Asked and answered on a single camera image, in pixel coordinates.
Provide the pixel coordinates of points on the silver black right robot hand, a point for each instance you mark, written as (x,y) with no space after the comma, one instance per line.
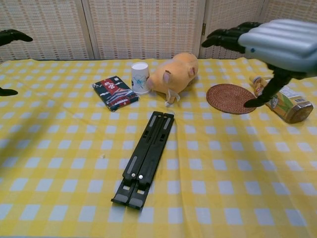
(280,42)

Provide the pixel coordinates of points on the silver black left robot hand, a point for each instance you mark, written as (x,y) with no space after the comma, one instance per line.
(12,36)

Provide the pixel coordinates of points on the black folding laptop stand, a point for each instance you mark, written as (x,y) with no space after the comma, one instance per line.
(146,158)

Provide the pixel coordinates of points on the green label tea bottle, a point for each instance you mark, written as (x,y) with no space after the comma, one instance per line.
(294,109)

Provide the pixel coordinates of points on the round brown woven coaster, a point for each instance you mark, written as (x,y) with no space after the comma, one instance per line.
(227,96)

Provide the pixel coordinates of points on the yellow plush toy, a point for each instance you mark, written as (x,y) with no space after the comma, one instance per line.
(178,72)

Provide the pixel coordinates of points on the black red snack packet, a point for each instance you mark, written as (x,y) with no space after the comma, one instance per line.
(115,93)

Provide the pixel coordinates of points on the woven folding screen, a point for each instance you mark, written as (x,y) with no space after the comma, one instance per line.
(148,24)

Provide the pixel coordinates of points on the white paper cup blue flower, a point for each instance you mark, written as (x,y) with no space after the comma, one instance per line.
(140,78)

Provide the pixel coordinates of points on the yellow white checkered tablecloth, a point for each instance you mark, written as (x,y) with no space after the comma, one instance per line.
(223,173)

